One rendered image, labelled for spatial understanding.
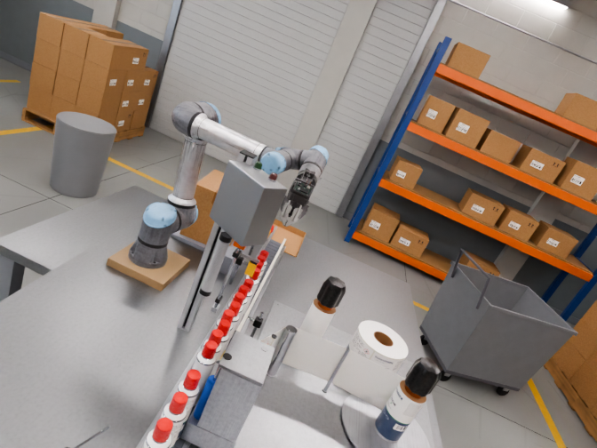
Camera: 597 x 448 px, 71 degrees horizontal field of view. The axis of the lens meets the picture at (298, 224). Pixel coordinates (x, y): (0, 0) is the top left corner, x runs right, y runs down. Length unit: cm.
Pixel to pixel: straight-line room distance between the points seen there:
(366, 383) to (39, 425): 91
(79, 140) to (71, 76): 149
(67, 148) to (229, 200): 278
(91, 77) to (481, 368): 457
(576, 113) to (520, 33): 124
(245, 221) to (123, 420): 60
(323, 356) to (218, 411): 45
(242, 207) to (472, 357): 270
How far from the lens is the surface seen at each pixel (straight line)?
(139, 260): 173
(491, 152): 517
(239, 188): 118
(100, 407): 129
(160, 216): 165
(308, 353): 141
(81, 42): 511
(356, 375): 145
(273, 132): 590
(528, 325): 356
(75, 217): 205
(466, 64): 503
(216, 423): 113
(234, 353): 105
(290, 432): 133
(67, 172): 396
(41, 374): 135
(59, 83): 530
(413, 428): 159
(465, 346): 345
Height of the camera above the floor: 182
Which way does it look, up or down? 21 degrees down
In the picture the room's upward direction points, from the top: 24 degrees clockwise
